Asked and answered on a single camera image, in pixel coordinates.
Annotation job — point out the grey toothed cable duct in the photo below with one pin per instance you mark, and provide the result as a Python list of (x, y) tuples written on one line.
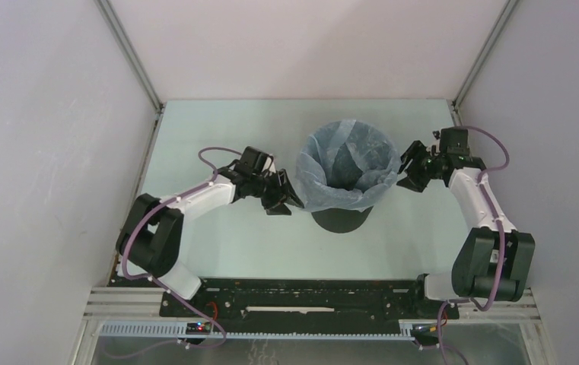
[(176, 330)]

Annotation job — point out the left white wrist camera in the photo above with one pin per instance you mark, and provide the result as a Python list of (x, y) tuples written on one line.
[(270, 164)]

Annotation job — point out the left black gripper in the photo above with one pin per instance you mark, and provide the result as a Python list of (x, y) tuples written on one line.
[(281, 209)]

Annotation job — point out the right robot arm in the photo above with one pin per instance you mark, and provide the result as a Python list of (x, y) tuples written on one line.
[(494, 262)]

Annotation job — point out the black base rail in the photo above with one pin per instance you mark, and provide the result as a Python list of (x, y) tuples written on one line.
[(329, 306)]

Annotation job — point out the light blue plastic trash bag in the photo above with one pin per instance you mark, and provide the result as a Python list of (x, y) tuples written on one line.
[(347, 166)]

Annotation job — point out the black cylindrical trash bin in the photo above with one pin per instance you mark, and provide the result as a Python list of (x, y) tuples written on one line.
[(342, 201)]

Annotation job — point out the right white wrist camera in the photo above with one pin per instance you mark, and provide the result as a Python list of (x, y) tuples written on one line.
[(437, 139)]

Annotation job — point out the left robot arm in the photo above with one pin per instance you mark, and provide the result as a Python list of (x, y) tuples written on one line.
[(150, 239)]

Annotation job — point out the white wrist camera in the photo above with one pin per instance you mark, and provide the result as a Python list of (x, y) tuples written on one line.
[(437, 139), (270, 164)]

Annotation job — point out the right aluminium corner post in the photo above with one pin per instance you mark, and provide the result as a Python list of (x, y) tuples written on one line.
[(494, 35)]

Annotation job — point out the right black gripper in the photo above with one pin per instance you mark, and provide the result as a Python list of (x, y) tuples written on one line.
[(415, 182)]

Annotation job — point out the small circuit board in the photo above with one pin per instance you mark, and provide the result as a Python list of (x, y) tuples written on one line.
[(198, 329)]

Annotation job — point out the aluminium corner post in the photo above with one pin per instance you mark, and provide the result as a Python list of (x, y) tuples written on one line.
[(494, 35), (121, 36)]

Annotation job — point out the left aluminium corner post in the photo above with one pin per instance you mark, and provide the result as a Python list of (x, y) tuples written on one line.
[(121, 36)]

